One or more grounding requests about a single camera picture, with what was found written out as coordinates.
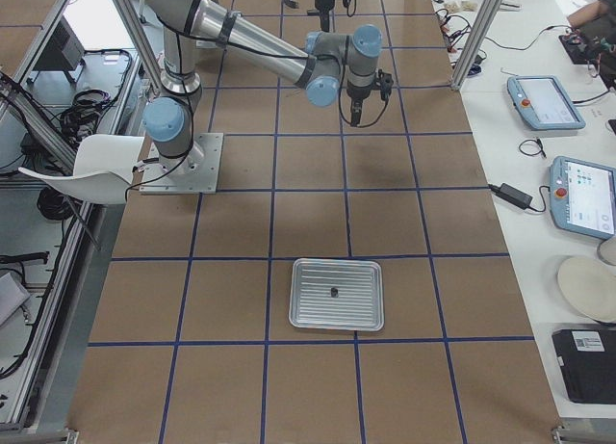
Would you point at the person forearm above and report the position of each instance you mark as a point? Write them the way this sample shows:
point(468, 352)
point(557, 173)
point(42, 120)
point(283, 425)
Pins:
point(587, 13)

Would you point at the silver metal tray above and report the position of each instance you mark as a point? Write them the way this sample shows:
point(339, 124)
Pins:
point(359, 305)

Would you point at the black power adapter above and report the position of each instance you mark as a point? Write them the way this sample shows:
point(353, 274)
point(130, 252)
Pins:
point(511, 195)

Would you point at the upper teach pendant tablet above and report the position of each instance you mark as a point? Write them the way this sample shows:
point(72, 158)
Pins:
point(543, 104)

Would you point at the teach pendant tablet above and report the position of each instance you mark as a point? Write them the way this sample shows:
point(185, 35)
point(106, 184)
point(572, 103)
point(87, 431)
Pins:
point(582, 197)
point(543, 104)

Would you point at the lower teach pendant tablet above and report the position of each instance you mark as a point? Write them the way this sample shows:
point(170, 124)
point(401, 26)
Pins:
point(582, 197)

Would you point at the white plastic chair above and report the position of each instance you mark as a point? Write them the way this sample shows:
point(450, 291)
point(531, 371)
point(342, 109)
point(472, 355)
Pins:
point(102, 169)

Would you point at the white round plate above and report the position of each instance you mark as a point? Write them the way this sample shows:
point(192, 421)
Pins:
point(589, 286)

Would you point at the black laptop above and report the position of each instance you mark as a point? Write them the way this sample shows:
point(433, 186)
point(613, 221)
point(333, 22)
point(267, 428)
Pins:
point(587, 363)

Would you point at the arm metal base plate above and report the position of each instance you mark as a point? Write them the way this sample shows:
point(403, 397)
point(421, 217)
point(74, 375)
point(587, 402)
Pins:
point(198, 173)

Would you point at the aluminium frame post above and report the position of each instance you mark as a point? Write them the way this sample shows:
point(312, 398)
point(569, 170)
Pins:
point(483, 21)

